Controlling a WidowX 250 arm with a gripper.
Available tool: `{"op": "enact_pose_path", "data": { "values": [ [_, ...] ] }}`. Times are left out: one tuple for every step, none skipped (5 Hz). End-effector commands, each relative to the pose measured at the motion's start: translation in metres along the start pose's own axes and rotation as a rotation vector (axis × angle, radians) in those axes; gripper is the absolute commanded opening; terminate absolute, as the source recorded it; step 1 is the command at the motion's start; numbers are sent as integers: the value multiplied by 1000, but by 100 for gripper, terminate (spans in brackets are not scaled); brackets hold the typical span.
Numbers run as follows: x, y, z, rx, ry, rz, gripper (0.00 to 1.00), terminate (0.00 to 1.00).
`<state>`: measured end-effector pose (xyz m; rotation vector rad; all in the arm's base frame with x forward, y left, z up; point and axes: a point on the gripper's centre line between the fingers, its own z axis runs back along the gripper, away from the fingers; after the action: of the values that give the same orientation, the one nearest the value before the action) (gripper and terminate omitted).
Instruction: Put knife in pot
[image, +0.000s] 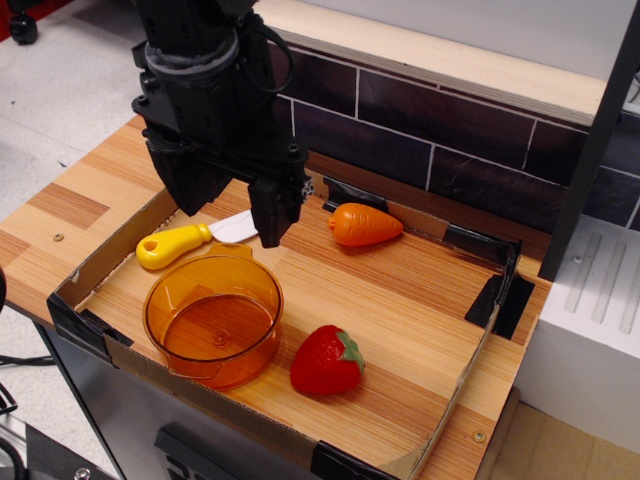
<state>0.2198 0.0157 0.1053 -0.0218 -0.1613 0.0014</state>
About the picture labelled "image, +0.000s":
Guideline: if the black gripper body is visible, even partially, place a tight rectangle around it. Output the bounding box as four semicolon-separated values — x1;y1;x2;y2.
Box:
132;24;307;186

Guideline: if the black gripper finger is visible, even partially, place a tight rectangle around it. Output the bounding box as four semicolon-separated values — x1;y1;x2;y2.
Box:
148;144;231;216
248;177;306;248

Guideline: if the yellow handled white toy knife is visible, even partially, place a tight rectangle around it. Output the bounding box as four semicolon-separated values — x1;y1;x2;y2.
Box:
135;210;258;270

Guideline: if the orange transparent plastic pot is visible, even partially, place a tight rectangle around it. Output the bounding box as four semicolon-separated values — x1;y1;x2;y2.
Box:
143;244;284;390

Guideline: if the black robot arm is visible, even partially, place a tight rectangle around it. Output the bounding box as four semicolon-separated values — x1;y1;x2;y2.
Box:
132;1;312;248

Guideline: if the cardboard fence with black tape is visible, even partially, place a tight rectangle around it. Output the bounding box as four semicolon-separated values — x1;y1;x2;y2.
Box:
48;192;524;479

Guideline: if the orange toy carrot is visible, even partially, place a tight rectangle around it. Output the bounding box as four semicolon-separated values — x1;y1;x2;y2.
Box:
328;203;404;247

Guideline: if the red toy strawberry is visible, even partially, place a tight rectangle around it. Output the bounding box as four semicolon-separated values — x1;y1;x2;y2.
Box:
290;325;365;395

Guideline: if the black caster wheel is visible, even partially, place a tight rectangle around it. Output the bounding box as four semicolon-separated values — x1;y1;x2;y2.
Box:
9;12;38;45

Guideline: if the light wooden shelf ledge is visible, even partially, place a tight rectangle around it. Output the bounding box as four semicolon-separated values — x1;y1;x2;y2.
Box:
255;1;607;126

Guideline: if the white ribbed sink block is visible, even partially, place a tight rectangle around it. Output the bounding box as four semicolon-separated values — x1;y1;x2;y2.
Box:
515;216;639;452

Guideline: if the black floor cable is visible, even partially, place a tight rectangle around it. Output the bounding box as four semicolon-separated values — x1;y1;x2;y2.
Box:
0;353;55;367

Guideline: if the dark vertical metal post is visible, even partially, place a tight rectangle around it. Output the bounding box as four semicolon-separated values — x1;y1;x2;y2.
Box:
538;5;639;282

